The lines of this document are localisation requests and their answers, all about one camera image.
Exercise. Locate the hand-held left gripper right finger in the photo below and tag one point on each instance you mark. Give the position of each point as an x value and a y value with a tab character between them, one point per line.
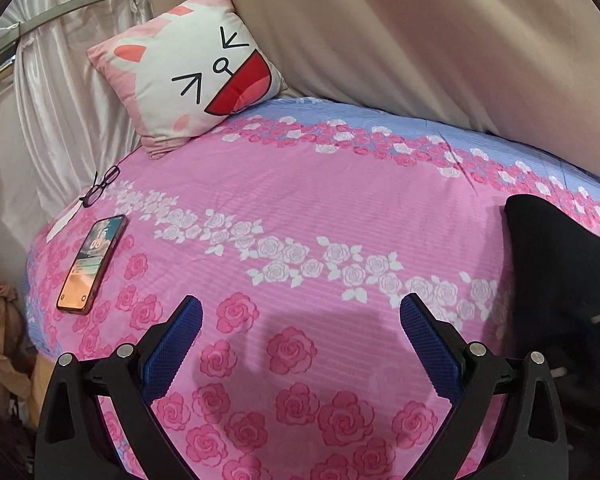
430	342

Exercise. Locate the brown cloth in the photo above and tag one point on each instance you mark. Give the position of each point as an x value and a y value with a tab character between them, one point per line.
0	340

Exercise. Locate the smartphone with red case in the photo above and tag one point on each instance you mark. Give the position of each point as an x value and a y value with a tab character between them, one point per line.
90	265

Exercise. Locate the pink rose print bed sheet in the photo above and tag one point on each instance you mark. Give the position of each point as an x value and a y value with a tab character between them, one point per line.
305	210

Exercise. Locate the cartoon cat face pillow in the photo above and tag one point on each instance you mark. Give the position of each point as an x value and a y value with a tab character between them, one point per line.
180	60

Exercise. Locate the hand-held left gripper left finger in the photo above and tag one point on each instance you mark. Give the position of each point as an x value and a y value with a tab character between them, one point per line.
172	342

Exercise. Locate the beige curtain cloth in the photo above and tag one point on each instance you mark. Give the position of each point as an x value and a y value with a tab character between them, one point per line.
405	35

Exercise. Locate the white satin curtain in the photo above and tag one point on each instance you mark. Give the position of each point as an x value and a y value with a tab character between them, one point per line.
45	110

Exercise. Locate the black pants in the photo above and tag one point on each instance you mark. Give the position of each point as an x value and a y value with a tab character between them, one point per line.
545	250

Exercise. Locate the black frame eyeglasses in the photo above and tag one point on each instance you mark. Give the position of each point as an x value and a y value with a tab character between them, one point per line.
99	189

